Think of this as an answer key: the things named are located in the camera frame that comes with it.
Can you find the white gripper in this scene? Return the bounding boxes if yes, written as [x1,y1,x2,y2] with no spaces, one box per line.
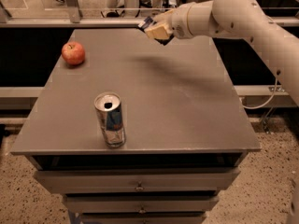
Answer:
[145,4,191,40]

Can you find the white cable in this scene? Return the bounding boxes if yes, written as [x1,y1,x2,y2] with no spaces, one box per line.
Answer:
[241,75,279,110]

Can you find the blue rxbar wrapper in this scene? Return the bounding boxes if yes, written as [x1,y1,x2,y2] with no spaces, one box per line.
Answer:
[137,15,175,46]

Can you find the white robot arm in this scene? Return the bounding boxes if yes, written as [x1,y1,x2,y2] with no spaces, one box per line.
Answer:
[145,0,299,224]

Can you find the grey drawer cabinet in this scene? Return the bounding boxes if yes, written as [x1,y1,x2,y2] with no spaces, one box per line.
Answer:
[11,29,260,218]

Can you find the red apple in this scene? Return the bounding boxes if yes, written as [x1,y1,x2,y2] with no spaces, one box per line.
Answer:
[62,42,85,65]

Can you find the top grey drawer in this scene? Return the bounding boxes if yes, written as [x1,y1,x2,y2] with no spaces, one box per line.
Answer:
[34,168,240,194]

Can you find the bottom grey drawer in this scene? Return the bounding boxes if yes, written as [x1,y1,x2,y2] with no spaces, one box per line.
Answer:
[81,214,206,224]

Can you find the person legs in background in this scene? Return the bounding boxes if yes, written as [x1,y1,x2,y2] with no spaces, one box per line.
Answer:
[101,0,171,19]

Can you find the silver blue energy drink can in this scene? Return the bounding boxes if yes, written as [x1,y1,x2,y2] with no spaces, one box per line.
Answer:
[93,92,126,148]

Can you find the grey drawer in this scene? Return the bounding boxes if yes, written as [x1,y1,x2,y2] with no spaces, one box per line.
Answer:
[34,168,240,194]
[81,214,206,224]
[63,195,219,213]

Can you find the grey metal railing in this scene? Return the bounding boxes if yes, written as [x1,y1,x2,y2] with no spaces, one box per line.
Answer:
[0,0,299,28]

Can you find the middle grey drawer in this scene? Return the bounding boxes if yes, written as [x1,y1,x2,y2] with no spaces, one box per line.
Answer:
[63,195,219,213]

